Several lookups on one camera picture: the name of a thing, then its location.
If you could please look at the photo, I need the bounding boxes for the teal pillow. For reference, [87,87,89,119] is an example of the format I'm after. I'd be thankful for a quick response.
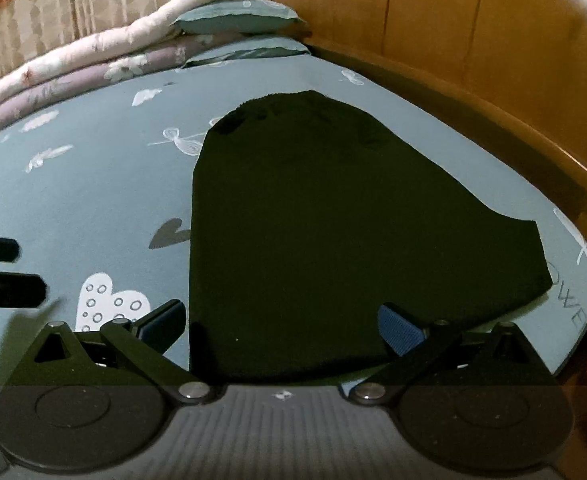
[170,0,310,37]
[184,35,312,69]

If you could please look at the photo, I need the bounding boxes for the pink floral pillow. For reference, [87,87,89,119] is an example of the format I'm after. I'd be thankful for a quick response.
[0,39,215,137]

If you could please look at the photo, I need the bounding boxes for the black drawstring pants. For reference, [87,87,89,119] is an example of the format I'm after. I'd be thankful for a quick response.
[188,90,552,385]

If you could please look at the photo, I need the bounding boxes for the pink floral quilt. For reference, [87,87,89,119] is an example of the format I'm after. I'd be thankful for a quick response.
[0,0,243,112]

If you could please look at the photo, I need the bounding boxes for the blue floral bed sheet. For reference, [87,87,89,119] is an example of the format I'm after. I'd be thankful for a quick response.
[0,51,587,403]

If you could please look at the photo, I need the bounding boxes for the wooden headboard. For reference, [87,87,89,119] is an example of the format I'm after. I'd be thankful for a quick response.
[268,0,587,303]

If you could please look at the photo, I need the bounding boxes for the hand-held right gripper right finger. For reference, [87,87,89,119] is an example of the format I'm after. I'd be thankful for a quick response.
[348,302,545,407]

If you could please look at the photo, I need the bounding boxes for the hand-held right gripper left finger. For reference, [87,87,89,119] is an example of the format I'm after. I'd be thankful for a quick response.
[32,299,218,405]

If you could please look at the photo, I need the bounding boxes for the beige patterned curtain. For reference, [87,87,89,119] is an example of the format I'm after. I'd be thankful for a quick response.
[0,0,245,97]

